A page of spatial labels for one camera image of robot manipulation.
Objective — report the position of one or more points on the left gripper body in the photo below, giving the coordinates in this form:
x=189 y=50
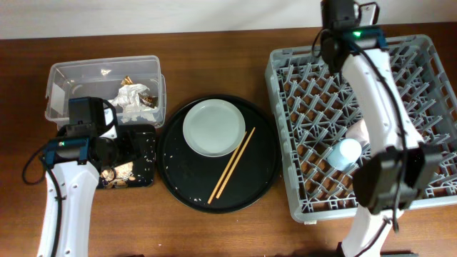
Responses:
x=128 y=148

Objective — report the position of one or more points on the white paper waste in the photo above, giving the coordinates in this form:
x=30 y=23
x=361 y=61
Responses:
x=135 y=101

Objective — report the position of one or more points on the food scraps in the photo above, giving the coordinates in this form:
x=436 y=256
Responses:
x=118 y=177

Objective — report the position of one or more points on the grey round plate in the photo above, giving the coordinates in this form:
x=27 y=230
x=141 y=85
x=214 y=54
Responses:
x=214 y=128

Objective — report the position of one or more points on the wooden chopstick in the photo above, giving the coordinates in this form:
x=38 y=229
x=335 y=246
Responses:
x=243 y=139
x=232 y=164

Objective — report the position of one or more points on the blue cup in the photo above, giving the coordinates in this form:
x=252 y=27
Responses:
x=344 y=153

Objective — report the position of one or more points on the pink cup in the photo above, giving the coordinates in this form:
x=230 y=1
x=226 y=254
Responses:
x=359 y=132

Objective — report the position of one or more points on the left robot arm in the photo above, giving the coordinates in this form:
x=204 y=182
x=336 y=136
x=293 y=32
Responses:
x=66 y=225

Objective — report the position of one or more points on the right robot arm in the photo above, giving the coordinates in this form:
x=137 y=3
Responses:
x=401 y=164

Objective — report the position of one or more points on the clear plastic waste bin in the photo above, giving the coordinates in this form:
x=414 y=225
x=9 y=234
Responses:
x=101 y=78

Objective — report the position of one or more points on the grey dishwasher rack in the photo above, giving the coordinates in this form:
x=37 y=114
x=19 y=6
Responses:
x=313 y=110

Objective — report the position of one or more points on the black rectangular tray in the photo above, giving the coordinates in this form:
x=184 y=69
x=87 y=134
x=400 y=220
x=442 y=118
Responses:
x=101 y=153

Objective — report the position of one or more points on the round black serving tray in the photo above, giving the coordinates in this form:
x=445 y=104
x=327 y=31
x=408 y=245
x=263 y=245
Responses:
x=191 y=177

